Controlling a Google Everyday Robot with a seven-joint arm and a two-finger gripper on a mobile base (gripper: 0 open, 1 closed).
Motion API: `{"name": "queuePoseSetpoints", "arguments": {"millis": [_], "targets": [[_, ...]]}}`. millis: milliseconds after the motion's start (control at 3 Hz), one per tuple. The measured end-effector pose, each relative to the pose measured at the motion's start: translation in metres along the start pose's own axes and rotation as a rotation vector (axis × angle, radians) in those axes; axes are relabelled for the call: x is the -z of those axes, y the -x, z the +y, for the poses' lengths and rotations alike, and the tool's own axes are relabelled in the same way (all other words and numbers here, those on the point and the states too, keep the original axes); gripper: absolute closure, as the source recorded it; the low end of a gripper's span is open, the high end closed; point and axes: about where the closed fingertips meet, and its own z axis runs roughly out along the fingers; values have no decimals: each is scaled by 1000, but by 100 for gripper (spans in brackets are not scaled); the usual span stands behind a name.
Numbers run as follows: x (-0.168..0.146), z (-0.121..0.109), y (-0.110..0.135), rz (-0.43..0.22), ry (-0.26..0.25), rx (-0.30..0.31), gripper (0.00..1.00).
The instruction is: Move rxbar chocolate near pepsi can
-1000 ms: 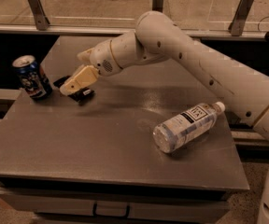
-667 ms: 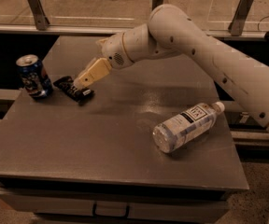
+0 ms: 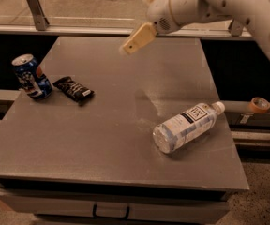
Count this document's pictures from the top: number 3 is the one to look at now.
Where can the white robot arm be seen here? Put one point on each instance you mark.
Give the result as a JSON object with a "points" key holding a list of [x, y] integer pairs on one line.
{"points": [[254, 15]]}

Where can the left metal bracket post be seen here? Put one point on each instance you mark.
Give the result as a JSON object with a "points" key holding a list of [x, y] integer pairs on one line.
{"points": [[40, 20]]}

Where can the metal window rail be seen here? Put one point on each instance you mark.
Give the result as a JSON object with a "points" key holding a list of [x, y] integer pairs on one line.
{"points": [[115, 32]]}

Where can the blue pepsi can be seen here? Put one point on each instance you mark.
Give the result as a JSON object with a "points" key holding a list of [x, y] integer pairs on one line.
{"points": [[31, 77]]}

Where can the orange tape roll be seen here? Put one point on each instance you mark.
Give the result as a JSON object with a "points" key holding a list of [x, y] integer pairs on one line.
{"points": [[259, 105]]}

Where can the clear plastic water bottle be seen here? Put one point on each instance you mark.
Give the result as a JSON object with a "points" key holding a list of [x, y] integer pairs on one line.
{"points": [[186, 126]]}

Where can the black rxbar chocolate bar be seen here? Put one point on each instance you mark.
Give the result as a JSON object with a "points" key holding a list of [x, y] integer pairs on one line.
{"points": [[73, 90]]}

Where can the grey drawer with handle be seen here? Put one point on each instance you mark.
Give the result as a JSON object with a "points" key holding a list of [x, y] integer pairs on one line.
{"points": [[67, 207]]}

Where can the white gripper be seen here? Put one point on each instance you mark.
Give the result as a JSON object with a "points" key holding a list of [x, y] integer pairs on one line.
{"points": [[158, 12]]}

